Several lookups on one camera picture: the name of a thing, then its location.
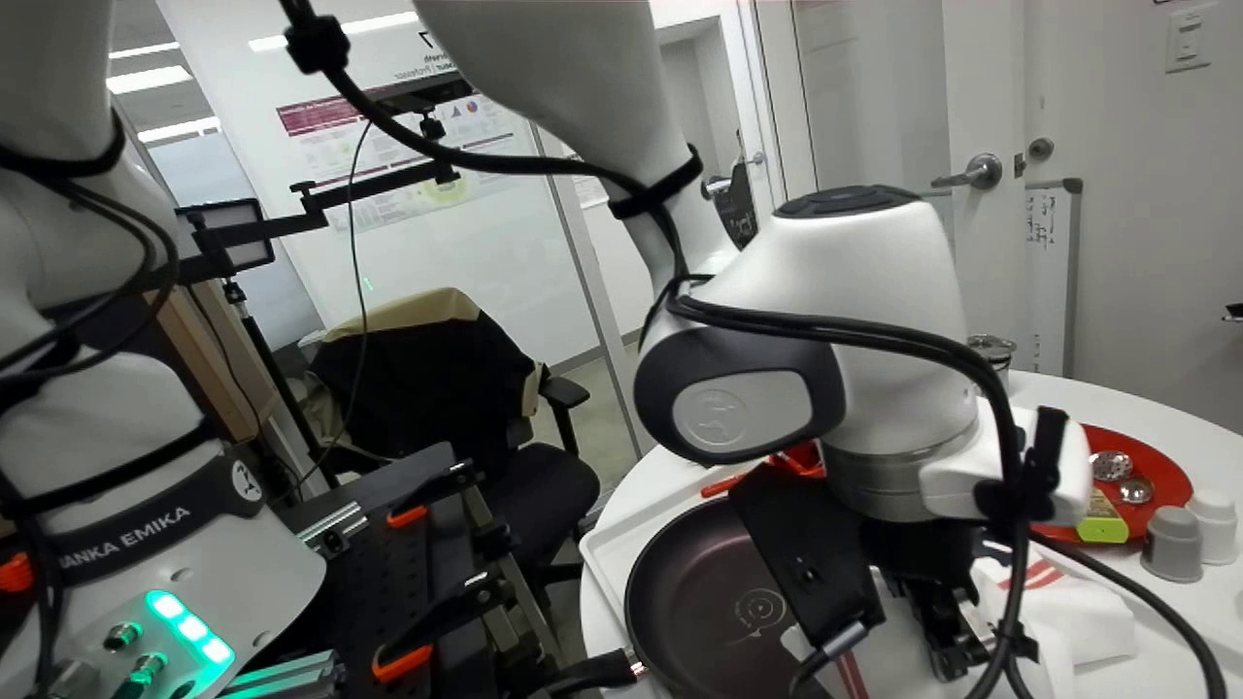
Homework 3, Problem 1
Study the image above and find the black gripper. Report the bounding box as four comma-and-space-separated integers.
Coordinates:
889, 514, 1029, 683

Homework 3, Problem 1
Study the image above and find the dark nonstick frying pan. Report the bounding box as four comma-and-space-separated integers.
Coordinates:
519, 494, 897, 699

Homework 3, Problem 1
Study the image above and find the green rectangular block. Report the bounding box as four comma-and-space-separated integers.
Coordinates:
1071, 510, 1134, 546

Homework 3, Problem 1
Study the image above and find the round metal measuring spoon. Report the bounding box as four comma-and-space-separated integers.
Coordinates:
1086, 446, 1137, 484

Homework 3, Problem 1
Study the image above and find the grey shaker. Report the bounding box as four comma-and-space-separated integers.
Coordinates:
1141, 499, 1209, 585

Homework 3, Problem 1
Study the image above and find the red round plate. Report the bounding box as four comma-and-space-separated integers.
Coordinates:
1029, 420, 1196, 556

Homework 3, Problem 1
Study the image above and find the white shaker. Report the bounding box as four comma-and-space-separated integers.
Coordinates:
1183, 494, 1243, 571

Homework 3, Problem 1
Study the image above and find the white plastic tray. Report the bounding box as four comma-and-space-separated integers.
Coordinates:
576, 365, 1243, 699

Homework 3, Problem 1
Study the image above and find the white paper notice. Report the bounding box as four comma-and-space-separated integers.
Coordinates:
1021, 173, 1086, 380

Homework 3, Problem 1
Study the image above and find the silver deadbolt knob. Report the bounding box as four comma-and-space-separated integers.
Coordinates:
1008, 132, 1059, 181

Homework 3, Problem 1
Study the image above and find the black office chair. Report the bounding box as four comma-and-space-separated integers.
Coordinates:
302, 283, 605, 578

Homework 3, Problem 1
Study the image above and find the white door with dark window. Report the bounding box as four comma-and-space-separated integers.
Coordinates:
645, 13, 783, 283

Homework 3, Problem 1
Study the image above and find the black work table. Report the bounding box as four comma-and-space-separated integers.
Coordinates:
264, 439, 612, 699

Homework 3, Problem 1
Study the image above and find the cream jacket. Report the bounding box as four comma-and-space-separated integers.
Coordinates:
306, 283, 539, 392

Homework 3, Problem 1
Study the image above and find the brown wooden board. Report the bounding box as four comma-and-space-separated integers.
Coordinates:
141, 283, 267, 450

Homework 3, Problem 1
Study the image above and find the paper poster with pink header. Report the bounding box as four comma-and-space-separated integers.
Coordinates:
273, 84, 519, 209

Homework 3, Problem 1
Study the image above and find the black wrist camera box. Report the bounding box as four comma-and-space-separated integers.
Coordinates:
724, 453, 891, 657

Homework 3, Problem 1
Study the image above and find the red cup with handle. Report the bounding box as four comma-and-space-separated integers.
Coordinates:
762, 439, 829, 477

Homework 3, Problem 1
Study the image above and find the silver door lever handle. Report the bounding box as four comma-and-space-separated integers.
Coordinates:
926, 151, 1004, 194

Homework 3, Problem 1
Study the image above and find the black clamp with orange handle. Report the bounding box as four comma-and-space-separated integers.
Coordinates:
366, 568, 519, 690
372, 450, 516, 539

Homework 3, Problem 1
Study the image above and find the white light switch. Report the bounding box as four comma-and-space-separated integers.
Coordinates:
1156, 0, 1214, 76

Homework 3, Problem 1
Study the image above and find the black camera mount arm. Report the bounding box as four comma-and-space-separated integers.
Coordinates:
170, 70, 465, 278

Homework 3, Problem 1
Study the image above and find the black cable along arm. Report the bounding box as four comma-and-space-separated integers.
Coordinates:
274, 0, 1235, 699

